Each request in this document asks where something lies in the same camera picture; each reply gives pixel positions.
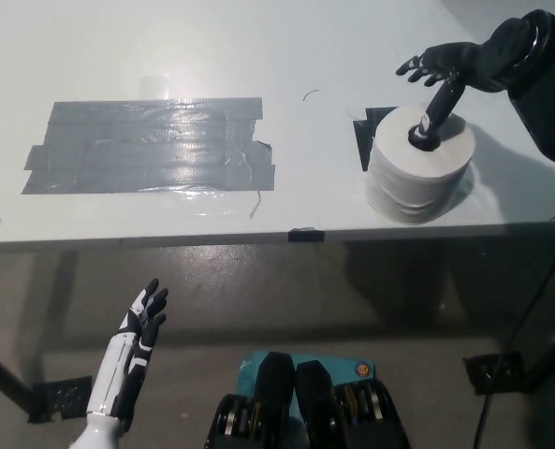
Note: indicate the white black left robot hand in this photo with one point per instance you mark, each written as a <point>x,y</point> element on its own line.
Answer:
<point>118,374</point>

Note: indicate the white toilet paper roll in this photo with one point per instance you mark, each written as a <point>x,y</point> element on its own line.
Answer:
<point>413,187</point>

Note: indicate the black teal robot torso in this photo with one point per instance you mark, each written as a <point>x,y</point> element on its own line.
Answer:
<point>314,407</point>

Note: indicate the grey duct tape patch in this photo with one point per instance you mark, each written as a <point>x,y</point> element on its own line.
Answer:
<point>150,147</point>

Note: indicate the black table leg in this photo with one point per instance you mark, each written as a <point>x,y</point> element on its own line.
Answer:
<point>1,376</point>

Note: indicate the black tape square patch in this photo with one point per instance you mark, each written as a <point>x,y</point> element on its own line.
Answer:
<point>365,135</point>

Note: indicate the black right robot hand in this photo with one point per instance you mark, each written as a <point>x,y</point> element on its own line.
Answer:
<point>487,61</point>

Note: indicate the small black tape piece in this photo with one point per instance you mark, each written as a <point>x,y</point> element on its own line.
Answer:
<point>306,235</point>

